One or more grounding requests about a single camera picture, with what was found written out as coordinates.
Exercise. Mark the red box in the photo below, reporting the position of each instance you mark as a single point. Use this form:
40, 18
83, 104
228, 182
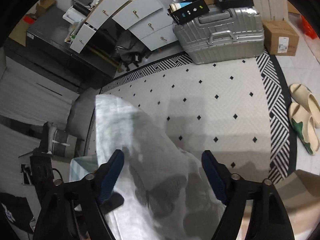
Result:
28, 19

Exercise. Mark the checked bed sheet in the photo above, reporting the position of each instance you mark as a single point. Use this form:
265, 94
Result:
82, 167

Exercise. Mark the cream slipper with green patch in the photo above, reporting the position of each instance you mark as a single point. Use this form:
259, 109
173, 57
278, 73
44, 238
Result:
303, 130

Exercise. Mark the white desk with drawers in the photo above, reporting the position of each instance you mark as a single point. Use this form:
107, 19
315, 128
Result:
140, 12

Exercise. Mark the light grey hoodie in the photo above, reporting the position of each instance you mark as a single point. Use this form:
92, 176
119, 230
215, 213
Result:
140, 135

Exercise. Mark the silver suitcase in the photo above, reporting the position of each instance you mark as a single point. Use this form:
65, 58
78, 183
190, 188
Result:
220, 42

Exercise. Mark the black and blue box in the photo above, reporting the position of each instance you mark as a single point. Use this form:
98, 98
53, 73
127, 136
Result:
190, 11

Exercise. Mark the person's black garment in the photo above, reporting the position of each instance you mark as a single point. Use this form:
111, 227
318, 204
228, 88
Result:
15, 212

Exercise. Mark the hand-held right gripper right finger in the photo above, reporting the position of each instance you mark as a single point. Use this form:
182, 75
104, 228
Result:
212, 177

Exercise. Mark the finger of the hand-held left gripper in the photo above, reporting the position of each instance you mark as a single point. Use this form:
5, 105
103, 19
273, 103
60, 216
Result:
113, 203

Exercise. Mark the open cardboard box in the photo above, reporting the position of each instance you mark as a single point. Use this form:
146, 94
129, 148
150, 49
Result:
45, 5

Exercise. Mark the red bag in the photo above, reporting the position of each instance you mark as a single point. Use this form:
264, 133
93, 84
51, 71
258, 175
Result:
308, 27

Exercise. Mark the dark office chair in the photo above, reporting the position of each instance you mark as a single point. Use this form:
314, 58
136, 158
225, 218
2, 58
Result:
130, 50

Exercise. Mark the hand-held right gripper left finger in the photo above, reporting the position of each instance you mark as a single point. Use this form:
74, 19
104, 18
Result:
110, 177

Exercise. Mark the labelled cardboard box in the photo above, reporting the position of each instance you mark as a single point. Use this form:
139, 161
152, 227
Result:
280, 37

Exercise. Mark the white diamond pattern rug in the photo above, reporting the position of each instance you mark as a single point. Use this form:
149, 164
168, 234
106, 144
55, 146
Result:
212, 85

